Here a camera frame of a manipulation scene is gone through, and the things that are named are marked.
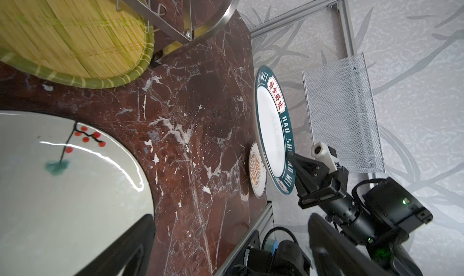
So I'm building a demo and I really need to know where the cream floral plate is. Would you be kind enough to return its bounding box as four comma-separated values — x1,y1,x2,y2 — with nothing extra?
1,110,155,276

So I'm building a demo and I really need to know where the yellow green woven plate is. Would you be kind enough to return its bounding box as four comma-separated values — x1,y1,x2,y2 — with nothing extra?
1,0,155,89

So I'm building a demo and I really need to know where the orange sunburst plate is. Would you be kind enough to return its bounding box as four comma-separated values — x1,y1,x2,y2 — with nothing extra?
248,142,267,198

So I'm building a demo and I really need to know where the green rim white plate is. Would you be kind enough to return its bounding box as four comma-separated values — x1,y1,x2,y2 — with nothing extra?
253,66,296,195

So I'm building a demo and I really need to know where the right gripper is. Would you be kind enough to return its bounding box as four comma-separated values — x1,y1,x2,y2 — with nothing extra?
286,151,384,245

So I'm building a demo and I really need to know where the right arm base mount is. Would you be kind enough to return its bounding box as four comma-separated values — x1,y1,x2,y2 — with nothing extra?
221,226,311,276

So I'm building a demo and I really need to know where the steel dish rack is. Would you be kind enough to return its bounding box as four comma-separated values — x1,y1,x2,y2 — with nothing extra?
117,0,239,66

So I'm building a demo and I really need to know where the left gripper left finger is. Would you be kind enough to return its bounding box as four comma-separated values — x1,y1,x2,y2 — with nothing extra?
77,214,156,276

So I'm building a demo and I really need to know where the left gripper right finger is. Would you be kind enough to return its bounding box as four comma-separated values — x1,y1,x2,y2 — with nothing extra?
308,213,389,276

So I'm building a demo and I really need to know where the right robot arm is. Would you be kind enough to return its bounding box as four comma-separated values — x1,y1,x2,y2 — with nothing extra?
286,152,433,276

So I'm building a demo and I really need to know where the white wire mesh basket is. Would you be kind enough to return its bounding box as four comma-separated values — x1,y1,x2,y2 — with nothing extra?
302,53,385,173

